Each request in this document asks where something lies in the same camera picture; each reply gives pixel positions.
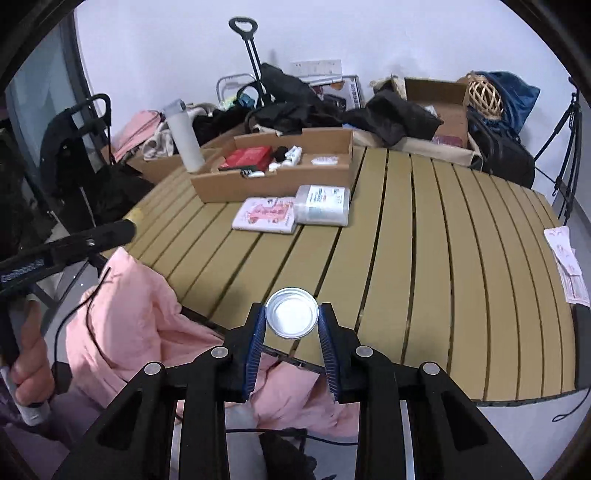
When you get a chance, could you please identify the cardboard box left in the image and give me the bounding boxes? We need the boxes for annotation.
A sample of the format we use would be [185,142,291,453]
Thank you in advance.
[124,124,246,186]

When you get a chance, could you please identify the open cardboard box right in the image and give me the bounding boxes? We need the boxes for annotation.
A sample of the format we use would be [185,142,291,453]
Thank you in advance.
[403,77,468,148]

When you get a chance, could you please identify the black camera tripod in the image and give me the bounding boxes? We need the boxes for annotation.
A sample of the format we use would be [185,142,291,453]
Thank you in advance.
[534,77,583,225]

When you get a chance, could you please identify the pink white tissue pack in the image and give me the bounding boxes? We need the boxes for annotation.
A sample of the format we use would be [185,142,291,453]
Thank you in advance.
[231,197,296,234]

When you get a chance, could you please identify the red book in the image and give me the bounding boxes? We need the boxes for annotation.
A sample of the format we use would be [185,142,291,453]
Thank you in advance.
[218,146,273,171]

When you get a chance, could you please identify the white thermos bottle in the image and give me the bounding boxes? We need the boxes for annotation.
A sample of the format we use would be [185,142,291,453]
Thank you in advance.
[163,99,205,173]

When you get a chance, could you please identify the black backpack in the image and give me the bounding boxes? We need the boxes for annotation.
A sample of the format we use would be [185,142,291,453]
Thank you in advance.
[467,108,535,188]

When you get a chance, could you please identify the pink bag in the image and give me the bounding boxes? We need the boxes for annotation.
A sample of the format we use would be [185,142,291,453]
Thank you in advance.
[110,110,161,162]

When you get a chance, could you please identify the black folding chair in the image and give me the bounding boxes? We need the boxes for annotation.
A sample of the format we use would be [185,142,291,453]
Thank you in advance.
[39,93,153,232]

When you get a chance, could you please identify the beige cloth bag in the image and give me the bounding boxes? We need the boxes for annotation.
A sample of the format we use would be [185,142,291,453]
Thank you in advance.
[141,103,215,161]

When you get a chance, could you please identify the blue bag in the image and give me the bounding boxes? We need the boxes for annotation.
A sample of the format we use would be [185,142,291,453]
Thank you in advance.
[477,71,541,139]

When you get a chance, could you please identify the left hand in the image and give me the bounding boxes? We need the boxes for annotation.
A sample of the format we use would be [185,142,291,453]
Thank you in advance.
[10,300,55,406]

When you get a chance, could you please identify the black jacket pile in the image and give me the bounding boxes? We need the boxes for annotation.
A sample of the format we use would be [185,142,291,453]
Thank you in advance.
[245,63,444,147]

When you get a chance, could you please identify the white oval item in tray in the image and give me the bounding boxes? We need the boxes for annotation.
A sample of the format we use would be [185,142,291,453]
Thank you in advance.
[311,156,339,166]

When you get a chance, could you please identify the printed product box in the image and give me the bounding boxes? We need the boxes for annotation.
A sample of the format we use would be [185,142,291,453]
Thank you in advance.
[308,75,366,110]

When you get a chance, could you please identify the white round cream jar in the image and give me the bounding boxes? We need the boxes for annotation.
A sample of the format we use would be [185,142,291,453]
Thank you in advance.
[240,170,266,178]

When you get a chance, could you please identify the clear cotton swab box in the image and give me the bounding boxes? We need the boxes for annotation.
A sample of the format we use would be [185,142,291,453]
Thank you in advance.
[294,185,351,227]

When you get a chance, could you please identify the paper sheets on table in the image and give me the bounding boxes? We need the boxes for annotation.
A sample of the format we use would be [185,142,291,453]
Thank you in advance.
[544,226,590,308]

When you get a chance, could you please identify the brown cardboard tray box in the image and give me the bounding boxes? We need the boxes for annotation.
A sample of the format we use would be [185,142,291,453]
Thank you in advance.
[189,128,355,203]

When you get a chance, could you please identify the white wall socket strip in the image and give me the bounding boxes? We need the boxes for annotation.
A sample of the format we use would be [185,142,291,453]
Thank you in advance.
[290,60,342,77]

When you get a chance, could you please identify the pink cloth on lap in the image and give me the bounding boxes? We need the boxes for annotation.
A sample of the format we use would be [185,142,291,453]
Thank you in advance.
[65,248,359,437]

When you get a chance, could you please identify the black trolley handle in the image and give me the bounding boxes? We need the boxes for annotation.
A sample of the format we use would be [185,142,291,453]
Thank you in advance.
[228,17,271,107]

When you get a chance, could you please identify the woven rattan ball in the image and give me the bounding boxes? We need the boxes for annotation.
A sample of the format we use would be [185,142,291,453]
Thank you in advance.
[467,72,504,121]

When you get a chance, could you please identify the black cloth bundle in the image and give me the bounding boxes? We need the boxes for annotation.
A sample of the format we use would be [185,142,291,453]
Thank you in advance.
[273,146,288,163]

